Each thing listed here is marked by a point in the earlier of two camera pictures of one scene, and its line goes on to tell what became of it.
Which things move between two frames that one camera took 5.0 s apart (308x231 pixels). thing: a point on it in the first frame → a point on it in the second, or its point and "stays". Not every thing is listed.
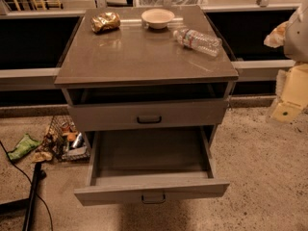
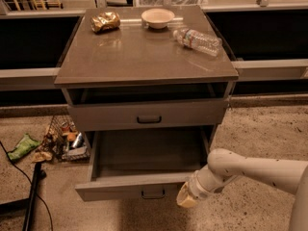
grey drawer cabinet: [145, 66] stays
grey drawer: [149, 166] stays
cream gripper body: [297, 38] → [194, 188]
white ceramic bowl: [158, 18] stays
